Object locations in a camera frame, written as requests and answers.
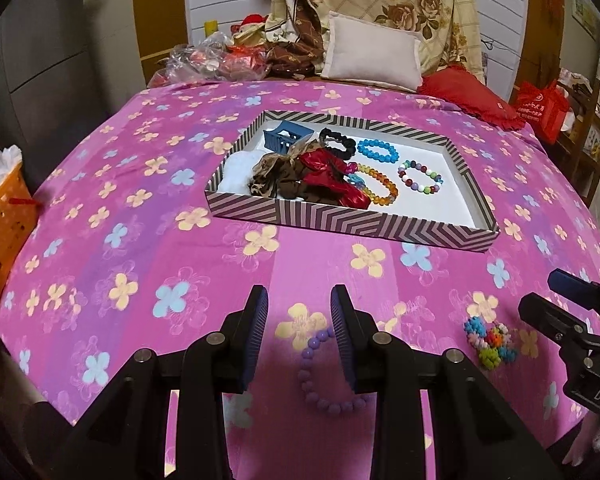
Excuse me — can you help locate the colourful flower bead bracelet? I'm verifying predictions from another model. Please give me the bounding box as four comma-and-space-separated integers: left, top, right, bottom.
462, 315, 520, 371

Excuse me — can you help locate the orange plastic basket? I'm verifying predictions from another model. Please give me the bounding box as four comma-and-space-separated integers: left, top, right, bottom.
0, 162, 41, 322

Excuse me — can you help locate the blue bead bracelet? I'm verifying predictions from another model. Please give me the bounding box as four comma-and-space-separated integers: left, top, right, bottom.
357, 138, 400, 164

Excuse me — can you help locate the brown patterned blanket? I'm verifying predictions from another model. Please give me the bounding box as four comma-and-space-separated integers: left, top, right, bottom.
264, 0, 327, 79

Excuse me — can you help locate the striped shallow cardboard box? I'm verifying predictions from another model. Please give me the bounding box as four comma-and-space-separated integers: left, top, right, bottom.
203, 109, 501, 254

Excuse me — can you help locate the clear plastic bag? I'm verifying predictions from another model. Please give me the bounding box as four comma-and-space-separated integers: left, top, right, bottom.
162, 30, 272, 84

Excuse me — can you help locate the wall poster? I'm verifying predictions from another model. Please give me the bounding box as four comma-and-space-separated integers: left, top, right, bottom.
572, 0, 600, 37

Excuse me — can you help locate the cream floral quilt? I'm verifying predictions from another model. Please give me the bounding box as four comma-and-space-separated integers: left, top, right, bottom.
272, 0, 486, 87

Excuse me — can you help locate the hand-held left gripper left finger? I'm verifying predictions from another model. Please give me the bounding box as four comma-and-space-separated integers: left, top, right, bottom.
65, 284, 271, 480

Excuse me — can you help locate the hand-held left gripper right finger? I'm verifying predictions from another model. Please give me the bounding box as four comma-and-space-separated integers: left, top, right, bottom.
330, 284, 564, 480

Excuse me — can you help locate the blue hair claw clip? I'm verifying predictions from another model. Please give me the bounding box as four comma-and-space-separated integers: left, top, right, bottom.
262, 120, 314, 155

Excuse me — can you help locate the red plush toy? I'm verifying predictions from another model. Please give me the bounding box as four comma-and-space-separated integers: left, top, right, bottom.
232, 13, 269, 37

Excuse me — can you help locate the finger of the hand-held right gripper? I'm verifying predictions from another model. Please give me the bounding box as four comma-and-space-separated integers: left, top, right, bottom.
547, 268, 600, 334
518, 292, 600, 361

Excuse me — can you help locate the rainbow crystal bead bracelet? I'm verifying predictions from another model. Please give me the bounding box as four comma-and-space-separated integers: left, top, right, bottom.
347, 162, 400, 209

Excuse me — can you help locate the red shopping bag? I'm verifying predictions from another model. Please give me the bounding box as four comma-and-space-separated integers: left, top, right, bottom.
509, 79, 571, 146

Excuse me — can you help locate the red pillow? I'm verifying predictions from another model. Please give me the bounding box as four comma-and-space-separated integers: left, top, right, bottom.
417, 63, 524, 134

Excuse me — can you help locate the brown sheer hair bow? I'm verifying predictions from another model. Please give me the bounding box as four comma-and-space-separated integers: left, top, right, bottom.
249, 142, 311, 199

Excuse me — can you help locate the beige pillow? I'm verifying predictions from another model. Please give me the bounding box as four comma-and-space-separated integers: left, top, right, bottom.
320, 10, 424, 94

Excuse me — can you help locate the red shiny hair bow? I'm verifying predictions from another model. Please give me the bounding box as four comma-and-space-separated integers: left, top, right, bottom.
298, 147, 371, 209

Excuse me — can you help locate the white plastic bag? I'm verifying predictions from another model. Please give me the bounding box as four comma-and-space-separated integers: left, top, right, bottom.
0, 144, 24, 186

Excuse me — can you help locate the multicolour round bead bracelet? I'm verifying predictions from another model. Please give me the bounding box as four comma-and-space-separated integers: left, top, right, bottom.
397, 158, 444, 195

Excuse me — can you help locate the wooden shelf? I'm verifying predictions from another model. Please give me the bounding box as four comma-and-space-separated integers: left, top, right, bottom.
554, 67, 600, 202

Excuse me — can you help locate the white fluffy hair tie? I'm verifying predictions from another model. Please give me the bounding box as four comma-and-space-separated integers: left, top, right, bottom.
217, 152, 259, 194

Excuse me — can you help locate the black scrunchie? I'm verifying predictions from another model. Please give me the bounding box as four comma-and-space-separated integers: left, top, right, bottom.
317, 128, 357, 161

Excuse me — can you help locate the purple bead bracelet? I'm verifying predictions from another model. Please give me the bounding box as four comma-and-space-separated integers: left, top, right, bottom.
297, 327, 376, 416

